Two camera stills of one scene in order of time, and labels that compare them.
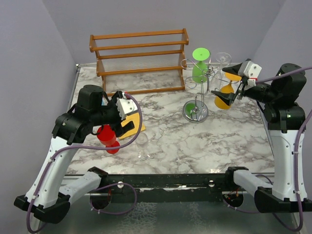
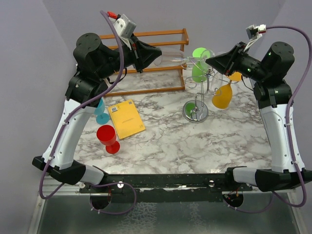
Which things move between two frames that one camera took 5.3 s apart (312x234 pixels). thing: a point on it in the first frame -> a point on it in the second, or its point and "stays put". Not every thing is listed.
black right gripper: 227,97 -> 224,63
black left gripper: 121,128 -> 146,54
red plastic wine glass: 107,137 stays put
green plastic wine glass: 200,70 stays put
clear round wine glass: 144,152 -> 172,57
